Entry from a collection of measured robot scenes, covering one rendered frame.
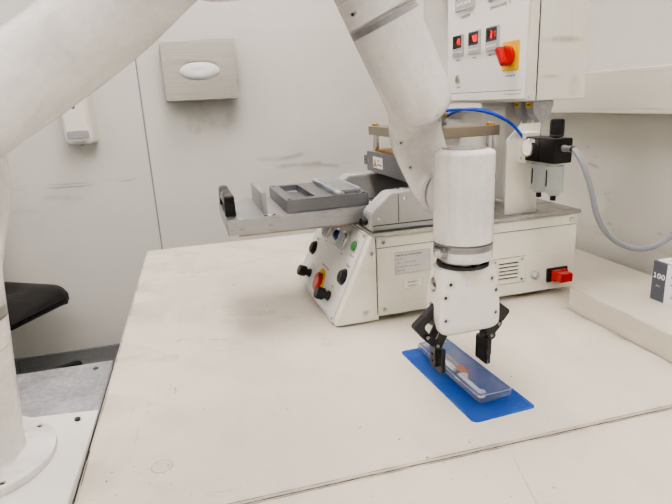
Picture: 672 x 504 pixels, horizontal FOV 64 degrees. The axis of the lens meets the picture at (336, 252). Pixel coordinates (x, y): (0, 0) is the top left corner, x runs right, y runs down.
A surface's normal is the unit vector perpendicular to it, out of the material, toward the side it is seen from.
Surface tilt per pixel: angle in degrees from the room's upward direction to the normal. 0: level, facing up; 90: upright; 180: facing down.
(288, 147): 90
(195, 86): 90
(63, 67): 107
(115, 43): 121
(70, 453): 5
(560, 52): 90
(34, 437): 5
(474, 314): 88
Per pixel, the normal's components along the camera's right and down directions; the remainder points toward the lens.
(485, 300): 0.32, 0.24
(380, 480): -0.05, -0.96
